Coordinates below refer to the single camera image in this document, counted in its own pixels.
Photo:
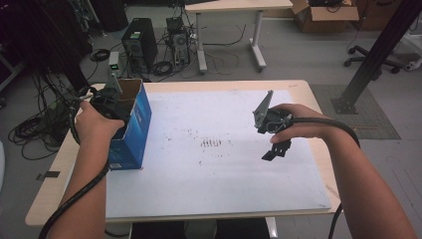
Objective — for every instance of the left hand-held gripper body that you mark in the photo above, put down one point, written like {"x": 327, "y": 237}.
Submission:
{"x": 107, "y": 103}

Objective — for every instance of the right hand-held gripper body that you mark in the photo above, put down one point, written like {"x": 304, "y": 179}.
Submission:
{"x": 270, "y": 121}

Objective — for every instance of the blue cardboard box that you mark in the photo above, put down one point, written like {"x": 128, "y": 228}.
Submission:
{"x": 132, "y": 139}

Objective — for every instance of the person's left hand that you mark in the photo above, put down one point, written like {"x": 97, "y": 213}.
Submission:
{"x": 96, "y": 127}

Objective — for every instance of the person's right hand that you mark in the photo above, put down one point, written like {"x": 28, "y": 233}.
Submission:
{"x": 308, "y": 127}

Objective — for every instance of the small grey power supply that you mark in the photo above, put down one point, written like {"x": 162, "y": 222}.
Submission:
{"x": 114, "y": 63}

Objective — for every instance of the light wooden table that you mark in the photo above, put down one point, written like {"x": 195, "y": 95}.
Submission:
{"x": 215, "y": 85}

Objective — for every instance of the large black computer tower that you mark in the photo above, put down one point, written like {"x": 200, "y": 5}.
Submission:
{"x": 141, "y": 40}

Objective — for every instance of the white table sheet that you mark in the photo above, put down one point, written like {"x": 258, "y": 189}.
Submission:
{"x": 212, "y": 179}

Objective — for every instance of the white table leg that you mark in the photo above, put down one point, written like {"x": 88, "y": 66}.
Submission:
{"x": 271, "y": 229}

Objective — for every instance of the black tape piece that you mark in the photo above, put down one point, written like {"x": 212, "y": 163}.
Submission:
{"x": 49, "y": 175}

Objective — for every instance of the small open computer tower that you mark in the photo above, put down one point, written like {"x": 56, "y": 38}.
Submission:
{"x": 180, "y": 45}

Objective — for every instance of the grey floor mat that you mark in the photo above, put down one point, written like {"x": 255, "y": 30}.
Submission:
{"x": 375, "y": 126}

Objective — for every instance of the brown cardboard box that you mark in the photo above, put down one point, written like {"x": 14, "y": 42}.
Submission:
{"x": 326, "y": 18}

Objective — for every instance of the black office chair base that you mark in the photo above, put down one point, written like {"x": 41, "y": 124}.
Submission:
{"x": 371, "y": 59}

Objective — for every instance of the white-legged wooden desk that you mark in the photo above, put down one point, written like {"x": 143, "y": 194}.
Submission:
{"x": 232, "y": 5}

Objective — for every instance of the person's black pants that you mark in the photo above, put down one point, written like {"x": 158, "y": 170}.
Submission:
{"x": 156, "y": 230}

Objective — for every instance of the black metal post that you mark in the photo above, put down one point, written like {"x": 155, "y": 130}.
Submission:
{"x": 381, "y": 46}

